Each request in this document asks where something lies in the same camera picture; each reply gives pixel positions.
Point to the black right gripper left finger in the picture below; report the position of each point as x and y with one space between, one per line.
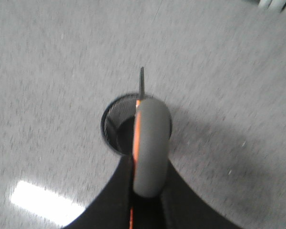
111 208

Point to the grey orange handled scissors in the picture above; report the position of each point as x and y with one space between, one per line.
151 134

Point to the grey curtain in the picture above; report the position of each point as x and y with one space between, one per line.
273 5

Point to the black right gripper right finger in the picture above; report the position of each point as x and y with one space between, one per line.
184 209

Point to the black mesh pencil bucket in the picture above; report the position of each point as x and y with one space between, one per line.
118 121

